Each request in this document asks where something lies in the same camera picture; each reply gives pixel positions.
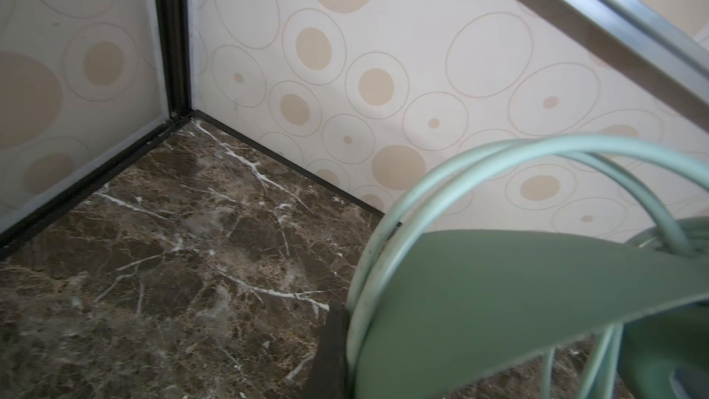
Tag mint green headphone cable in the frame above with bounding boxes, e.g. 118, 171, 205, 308
540, 215, 709, 399

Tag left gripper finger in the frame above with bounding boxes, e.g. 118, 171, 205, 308
303, 301, 351, 399

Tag mint green headphones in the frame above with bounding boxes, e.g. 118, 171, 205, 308
345, 134, 708, 398

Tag black vertical frame post left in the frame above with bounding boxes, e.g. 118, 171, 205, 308
155, 0, 192, 120

